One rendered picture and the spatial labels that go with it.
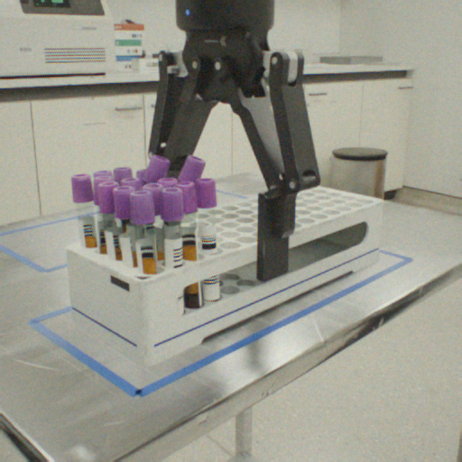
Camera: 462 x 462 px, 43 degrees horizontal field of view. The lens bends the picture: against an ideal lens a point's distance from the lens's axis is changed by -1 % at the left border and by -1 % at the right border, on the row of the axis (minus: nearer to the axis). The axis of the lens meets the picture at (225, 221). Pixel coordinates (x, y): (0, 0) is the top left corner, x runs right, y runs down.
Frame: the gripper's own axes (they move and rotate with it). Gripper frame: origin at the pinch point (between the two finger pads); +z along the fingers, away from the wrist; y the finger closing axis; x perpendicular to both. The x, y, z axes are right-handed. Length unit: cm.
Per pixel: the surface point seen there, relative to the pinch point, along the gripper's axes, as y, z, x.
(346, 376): 58, 87, -111
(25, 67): 186, -7, -75
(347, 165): 143, 47, -233
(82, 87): 188, 2, -100
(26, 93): 190, 3, -76
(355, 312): -10.0, 5.4, -5.0
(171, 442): -11.2, 6.4, 15.1
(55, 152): 185, 27, -84
